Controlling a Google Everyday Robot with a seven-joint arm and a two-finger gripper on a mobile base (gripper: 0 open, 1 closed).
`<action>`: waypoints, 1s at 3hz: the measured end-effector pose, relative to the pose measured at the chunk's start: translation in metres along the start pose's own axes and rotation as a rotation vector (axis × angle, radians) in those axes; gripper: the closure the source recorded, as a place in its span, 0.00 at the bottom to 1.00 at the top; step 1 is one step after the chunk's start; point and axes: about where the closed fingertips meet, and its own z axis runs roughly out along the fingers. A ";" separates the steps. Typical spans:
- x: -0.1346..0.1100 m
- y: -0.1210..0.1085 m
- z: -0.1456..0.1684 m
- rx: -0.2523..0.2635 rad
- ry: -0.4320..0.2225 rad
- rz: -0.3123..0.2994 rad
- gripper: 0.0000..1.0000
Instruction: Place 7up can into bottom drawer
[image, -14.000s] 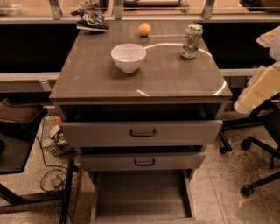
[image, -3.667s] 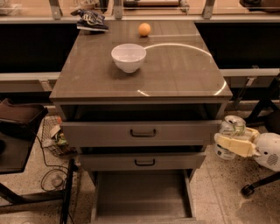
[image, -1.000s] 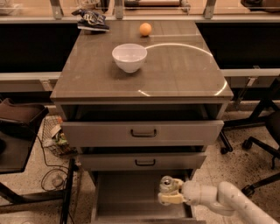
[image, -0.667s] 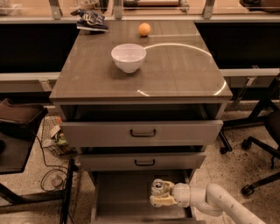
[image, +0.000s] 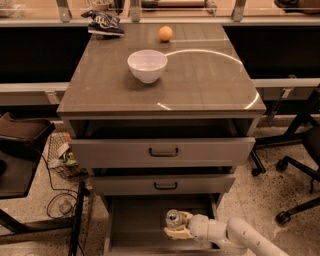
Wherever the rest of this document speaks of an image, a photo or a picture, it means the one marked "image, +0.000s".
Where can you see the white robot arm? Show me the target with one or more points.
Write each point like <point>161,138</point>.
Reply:
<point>234,236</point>

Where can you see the black side table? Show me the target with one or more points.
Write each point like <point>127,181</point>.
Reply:
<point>22,142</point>

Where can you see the orange fruit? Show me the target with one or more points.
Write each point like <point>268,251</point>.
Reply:
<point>165,33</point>

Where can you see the grey drawer cabinet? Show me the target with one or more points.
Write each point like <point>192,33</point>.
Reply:
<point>204,92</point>

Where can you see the drawer with handle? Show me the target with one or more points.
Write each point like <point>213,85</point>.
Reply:
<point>162,184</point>
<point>158,153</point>

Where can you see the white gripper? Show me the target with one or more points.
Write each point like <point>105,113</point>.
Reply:
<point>199,225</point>

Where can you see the open bottom drawer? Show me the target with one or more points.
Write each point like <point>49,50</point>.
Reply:
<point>136,226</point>

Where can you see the middle drawer with handle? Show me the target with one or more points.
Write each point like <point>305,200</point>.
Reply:
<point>162,184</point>

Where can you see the wire basket with items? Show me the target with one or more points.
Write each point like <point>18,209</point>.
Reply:
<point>61,158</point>

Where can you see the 7up soda can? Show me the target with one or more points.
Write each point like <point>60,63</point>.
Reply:
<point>174,219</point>

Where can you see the dark chip bag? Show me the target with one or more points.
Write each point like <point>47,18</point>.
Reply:
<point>103,23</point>

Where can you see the white ceramic bowl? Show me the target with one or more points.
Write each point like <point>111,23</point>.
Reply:
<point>147,65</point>

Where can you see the top drawer with handle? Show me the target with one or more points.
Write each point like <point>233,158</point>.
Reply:
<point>158,153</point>

